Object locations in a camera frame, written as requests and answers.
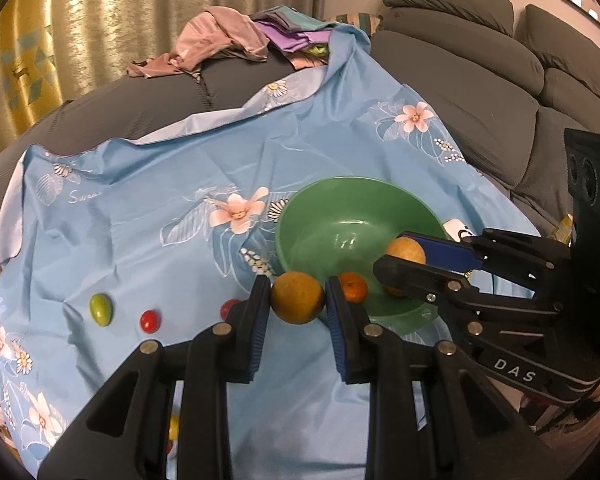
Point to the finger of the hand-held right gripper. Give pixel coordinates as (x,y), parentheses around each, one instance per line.
(445,254)
(410,276)

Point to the pink garment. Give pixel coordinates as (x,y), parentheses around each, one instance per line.
(215,35)

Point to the small yellow fruit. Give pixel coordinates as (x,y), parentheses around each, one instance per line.
(174,426)

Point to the small red fruit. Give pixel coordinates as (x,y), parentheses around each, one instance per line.
(149,321)
(228,307)

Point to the yellow snack packet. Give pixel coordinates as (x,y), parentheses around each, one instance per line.
(562,230)

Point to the yellow-brown pear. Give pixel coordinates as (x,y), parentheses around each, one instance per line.
(406,250)
(297,297)

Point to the blue floral cloth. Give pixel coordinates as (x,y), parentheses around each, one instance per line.
(170,170)

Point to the patterned cushion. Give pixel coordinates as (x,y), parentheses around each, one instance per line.
(357,21)

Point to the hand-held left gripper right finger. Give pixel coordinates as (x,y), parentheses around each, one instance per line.
(338,332)

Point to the small green fruit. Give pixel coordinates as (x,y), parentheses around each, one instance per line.
(100,309)

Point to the green plastic bowl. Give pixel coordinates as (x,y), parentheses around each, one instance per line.
(330,220)

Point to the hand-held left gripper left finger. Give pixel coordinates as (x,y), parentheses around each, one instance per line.
(259,332)

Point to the golden curtain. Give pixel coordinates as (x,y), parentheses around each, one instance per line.
(130,10)

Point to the small orange tangerine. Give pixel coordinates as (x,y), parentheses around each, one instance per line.
(354,287)

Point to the grey sofa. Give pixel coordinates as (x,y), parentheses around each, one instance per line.
(480,85)

